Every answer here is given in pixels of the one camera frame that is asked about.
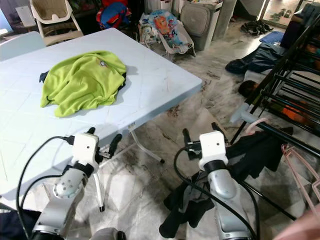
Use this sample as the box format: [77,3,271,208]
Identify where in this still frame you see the blue floor mat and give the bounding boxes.
[259,31,286,45]

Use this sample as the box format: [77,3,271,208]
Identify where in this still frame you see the light blue plastic chair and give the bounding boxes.
[0,31,47,62]

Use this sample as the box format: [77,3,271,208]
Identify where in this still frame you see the flat screen television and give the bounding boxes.
[0,10,13,36]

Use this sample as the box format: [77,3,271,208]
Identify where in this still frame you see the black metal drying rack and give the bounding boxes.
[229,12,320,221]

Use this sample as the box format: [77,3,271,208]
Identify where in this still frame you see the grey lidded bin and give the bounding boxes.
[180,0,223,52]

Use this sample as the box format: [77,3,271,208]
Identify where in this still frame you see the pale blue plastic table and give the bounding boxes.
[0,27,204,213]

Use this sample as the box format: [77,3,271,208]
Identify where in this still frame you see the white floor mattress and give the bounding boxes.
[242,70,276,83]

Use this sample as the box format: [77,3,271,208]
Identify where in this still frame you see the grey robot left leg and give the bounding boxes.
[90,227,127,240]

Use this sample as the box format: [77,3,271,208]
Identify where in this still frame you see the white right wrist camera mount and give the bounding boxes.
[197,131,227,172]

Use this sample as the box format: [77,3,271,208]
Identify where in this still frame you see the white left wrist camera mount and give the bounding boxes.
[71,132,100,171]

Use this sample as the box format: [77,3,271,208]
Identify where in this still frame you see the pink plastic hanger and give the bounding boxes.
[245,118,271,137]

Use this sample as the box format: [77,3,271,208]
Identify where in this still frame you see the white beige high chair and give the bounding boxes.
[29,0,85,47]

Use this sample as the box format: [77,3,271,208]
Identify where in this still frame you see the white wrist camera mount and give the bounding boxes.
[71,132,100,171]
[197,131,227,172]

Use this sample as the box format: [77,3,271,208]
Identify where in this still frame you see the dark sandals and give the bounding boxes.
[240,20,273,37]

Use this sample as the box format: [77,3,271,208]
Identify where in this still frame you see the lime green shirt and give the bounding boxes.
[40,50,127,118]

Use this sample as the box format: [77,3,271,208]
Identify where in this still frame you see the red blue backpack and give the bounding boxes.
[96,0,133,30]

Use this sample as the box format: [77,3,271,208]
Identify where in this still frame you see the black garment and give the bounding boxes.
[159,126,295,240]

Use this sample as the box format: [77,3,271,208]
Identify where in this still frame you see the purple sofa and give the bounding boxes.
[280,5,320,51]

